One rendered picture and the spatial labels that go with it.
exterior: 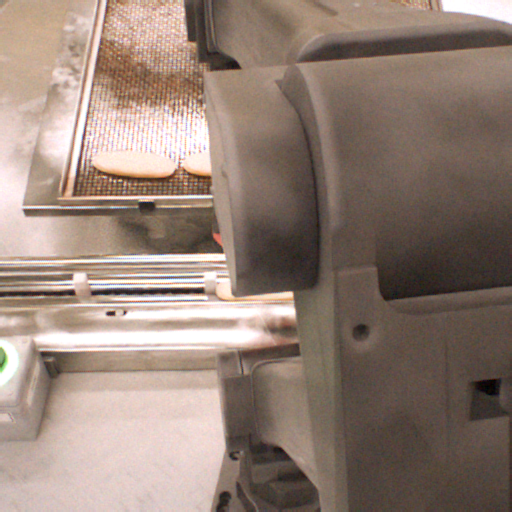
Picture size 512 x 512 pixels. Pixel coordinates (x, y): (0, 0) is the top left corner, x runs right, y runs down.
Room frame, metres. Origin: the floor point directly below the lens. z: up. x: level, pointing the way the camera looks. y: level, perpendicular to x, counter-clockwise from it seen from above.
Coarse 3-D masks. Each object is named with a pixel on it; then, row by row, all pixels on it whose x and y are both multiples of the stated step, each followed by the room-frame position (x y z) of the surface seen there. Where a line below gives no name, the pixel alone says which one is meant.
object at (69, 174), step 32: (128, 0) 0.94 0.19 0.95; (160, 0) 0.94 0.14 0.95; (416, 0) 0.94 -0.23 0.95; (96, 32) 0.87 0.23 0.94; (128, 32) 0.87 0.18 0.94; (96, 64) 0.80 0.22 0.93; (128, 64) 0.80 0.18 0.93; (96, 96) 0.74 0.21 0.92; (128, 96) 0.74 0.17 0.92; (160, 96) 0.74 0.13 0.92; (192, 96) 0.74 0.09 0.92; (64, 192) 0.58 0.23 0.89; (128, 192) 0.58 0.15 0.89; (160, 192) 0.58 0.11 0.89; (192, 192) 0.58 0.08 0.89
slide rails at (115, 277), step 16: (0, 272) 0.49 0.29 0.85; (16, 272) 0.49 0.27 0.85; (32, 272) 0.49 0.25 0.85; (48, 272) 0.49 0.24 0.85; (64, 272) 0.49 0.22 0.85; (80, 272) 0.49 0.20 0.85; (96, 272) 0.49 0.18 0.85; (112, 272) 0.49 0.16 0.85; (128, 272) 0.49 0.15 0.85; (144, 272) 0.49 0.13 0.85; (160, 272) 0.49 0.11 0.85; (176, 272) 0.49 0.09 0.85; (192, 272) 0.49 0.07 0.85; (224, 272) 0.49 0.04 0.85; (0, 304) 0.45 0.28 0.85; (16, 304) 0.45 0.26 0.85; (32, 304) 0.45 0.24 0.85; (48, 304) 0.45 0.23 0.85; (64, 304) 0.45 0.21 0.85; (80, 304) 0.45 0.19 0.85
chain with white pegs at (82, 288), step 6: (78, 276) 0.47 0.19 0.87; (84, 276) 0.47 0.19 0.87; (204, 276) 0.47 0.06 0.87; (210, 276) 0.47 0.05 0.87; (78, 282) 0.46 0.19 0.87; (84, 282) 0.46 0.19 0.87; (204, 282) 0.46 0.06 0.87; (210, 282) 0.46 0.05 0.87; (78, 288) 0.46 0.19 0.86; (84, 288) 0.46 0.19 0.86; (210, 288) 0.46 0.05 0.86; (0, 294) 0.47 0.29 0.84; (6, 294) 0.47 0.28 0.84; (12, 294) 0.47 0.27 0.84; (18, 294) 0.47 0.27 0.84; (24, 294) 0.47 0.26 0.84; (30, 294) 0.47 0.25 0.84; (36, 294) 0.47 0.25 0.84; (42, 294) 0.47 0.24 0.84; (48, 294) 0.47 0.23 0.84; (54, 294) 0.47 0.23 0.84; (60, 294) 0.47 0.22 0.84; (66, 294) 0.47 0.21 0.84; (72, 294) 0.47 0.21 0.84; (78, 294) 0.46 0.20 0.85; (84, 294) 0.46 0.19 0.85; (90, 294) 0.47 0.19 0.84; (96, 294) 0.47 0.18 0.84; (102, 294) 0.47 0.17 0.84; (108, 294) 0.47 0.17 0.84; (114, 294) 0.47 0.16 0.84; (120, 294) 0.47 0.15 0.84; (126, 294) 0.47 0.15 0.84; (132, 294) 0.47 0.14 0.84; (138, 294) 0.47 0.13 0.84; (144, 294) 0.47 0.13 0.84; (150, 294) 0.47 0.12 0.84; (156, 294) 0.47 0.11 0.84; (162, 294) 0.47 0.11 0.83; (168, 294) 0.47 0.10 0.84
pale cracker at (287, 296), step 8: (224, 280) 0.48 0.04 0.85; (216, 288) 0.47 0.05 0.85; (224, 288) 0.46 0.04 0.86; (224, 296) 0.45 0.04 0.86; (232, 296) 0.45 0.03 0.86; (248, 296) 0.45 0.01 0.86; (256, 296) 0.45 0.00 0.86; (264, 296) 0.45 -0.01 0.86; (272, 296) 0.45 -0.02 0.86; (280, 296) 0.45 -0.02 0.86; (288, 296) 0.45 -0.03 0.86
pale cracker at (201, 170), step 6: (192, 156) 0.63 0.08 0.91; (198, 156) 0.63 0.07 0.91; (204, 156) 0.63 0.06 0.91; (186, 162) 0.62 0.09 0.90; (192, 162) 0.62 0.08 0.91; (198, 162) 0.62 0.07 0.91; (204, 162) 0.62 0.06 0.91; (186, 168) 0.62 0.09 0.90; (192, 168) 0.61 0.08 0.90; (198, 168) 0.61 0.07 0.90; (204, 168) 0.61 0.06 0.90; (210, 168) 0.61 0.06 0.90; (198, 174) 0.61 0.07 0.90; (204, 174) 0.61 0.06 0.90; (210, 174) 0.61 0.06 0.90
